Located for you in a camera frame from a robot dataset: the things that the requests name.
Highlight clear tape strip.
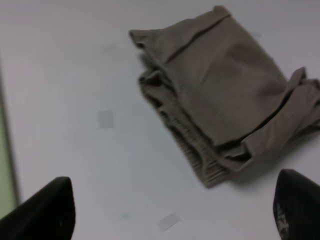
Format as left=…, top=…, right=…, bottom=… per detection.
left=158, top=213, right=181, bottom=232

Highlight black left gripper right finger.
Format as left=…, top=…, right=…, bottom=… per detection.
left=273, top=169, right=320, bottom=240

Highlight khaki shorts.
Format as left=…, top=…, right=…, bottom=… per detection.
left=129, top=5, right=320, bottom=188

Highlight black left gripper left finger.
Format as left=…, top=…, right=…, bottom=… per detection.
left=0, top=176, right=76, bottom=240

